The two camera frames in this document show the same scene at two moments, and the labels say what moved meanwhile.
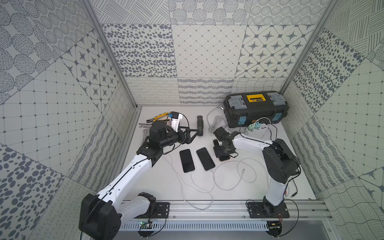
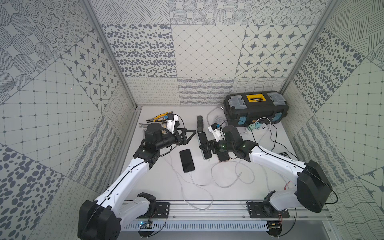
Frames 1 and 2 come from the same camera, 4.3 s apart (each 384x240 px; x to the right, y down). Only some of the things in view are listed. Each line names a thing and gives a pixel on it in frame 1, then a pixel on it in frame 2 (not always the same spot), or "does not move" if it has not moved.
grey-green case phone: [205, 158] to [202, 138]
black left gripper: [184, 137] does not move
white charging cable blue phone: [195, 183] does not move
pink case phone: [224, 157] does not move
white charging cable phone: [206, 192] to [217, 184]
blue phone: [187, 161] does not move
